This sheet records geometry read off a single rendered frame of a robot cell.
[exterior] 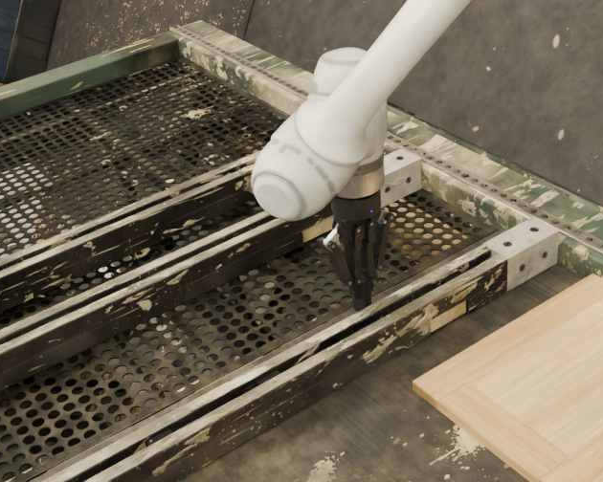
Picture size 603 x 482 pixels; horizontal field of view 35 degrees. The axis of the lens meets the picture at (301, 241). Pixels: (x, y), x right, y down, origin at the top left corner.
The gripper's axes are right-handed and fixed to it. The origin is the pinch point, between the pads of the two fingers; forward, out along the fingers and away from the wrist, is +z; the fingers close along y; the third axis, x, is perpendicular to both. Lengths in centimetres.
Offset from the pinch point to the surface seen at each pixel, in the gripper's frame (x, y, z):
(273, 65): -94, -46, 4
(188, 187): -53, 2, 2
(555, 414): 33.6, -8.1, 6.7
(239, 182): -48.9, -7.4, 3.2
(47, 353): -28, 44, 6
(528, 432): 33.8, -2.5, 6.4
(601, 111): -55, -128, 33
